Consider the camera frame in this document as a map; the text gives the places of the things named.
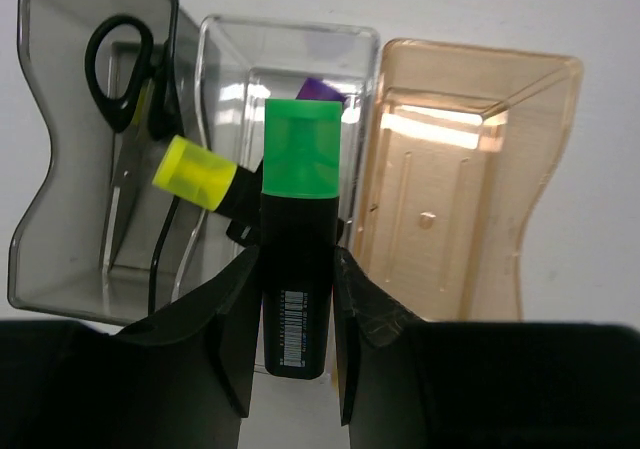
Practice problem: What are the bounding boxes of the dark grey transparent container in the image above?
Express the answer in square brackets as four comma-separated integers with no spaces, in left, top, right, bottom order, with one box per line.
[7,0,205,325]

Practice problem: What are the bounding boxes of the black handled scissors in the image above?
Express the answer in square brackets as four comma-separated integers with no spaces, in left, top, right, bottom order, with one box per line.
[84,14,166,272]

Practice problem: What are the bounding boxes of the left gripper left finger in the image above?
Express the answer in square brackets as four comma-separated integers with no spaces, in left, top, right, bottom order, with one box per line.
[112,247,261,448]

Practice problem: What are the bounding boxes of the green capped highlighter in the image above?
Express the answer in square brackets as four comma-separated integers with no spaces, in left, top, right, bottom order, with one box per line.
[258,99,342,380]

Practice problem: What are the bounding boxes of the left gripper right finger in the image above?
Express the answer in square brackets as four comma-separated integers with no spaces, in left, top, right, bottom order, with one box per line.
[333,248,427,448]

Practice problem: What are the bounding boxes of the clear transparent container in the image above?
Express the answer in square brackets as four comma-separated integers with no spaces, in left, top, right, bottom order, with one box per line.
[172,13,382,375]

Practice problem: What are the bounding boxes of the purple capped highlighter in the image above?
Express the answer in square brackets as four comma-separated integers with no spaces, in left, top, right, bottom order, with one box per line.
[296,77,346,105]

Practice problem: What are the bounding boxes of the yellow capped highlighter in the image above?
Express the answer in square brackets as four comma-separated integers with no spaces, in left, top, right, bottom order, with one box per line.
[152,136,261,226]

